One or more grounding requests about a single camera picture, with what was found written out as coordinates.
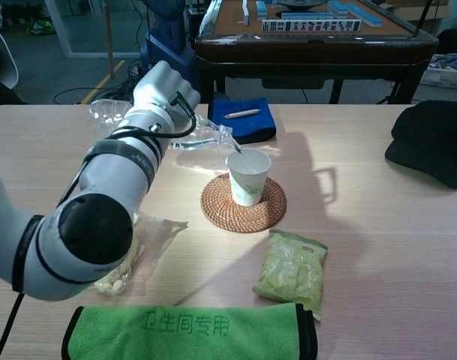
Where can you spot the black tripod stand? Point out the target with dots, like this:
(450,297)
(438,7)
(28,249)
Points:
(420,18)

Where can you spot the transparent plastic water bottle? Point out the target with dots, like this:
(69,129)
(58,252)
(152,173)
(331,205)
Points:
(209,131)

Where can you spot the green snack packet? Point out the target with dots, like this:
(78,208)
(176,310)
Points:
(292,273)

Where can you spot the green towel black trim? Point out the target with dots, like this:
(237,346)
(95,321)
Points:
(190,337)

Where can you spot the beige pencil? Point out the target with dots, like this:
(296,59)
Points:
(241,113)

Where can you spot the black cap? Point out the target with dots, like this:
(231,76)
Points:
(430,146)

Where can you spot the round woven rattan coaster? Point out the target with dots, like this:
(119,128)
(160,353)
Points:
(245,221)

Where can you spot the white plastic chair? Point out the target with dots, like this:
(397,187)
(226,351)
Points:
(9,71)

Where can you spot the blue-backed mahjong tile row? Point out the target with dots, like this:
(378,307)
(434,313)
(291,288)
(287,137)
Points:
(245,13)
(262,8)
(338,8)
(307,15)
(367,17)

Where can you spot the blue machine base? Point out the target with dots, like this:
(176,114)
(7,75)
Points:
(168,41)

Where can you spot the white paper cup green print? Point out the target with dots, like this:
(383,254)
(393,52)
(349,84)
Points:
(248,187)

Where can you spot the white power strip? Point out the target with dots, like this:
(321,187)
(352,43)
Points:
(135,70)

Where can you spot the dark wooden mahjong table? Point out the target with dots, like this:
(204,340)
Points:
(310,48)

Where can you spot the face-up mahjong tile row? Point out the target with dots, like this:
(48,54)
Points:
(310,25)

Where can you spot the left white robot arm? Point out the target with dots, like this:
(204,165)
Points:
(112,168)

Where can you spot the white plastic crate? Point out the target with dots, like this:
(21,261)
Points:
(444,79)

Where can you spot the wooden pole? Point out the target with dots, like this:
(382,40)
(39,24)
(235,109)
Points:
(109,41)

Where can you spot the blue folded cloth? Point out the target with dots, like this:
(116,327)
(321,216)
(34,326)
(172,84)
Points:
(250,127)

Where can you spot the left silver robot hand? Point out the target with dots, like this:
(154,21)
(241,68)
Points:
(160,86)

